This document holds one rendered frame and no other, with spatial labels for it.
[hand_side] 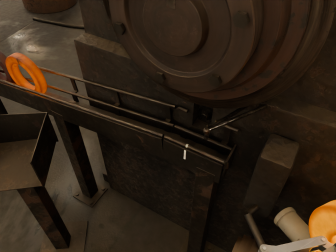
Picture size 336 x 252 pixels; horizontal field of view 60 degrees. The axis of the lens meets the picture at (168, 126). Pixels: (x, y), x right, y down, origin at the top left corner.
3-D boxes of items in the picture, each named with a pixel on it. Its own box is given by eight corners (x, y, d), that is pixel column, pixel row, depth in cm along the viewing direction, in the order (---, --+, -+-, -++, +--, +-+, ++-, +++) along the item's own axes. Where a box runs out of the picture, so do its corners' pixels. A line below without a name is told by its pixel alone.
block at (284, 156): (252, 181, 93) (271, 128, 76) (277, 192, 90) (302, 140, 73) (240, 207, 86) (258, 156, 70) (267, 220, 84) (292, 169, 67)
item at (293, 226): (289, 217, 76) (295, 203, 72) (316, 246, 70) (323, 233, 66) (271, 226, 74) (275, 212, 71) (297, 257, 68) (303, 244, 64)
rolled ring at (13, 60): (-2, 62, 115) (5, 58, 117) (28, 100, 123) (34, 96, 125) (16, 50, 103) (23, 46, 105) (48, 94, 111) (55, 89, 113)
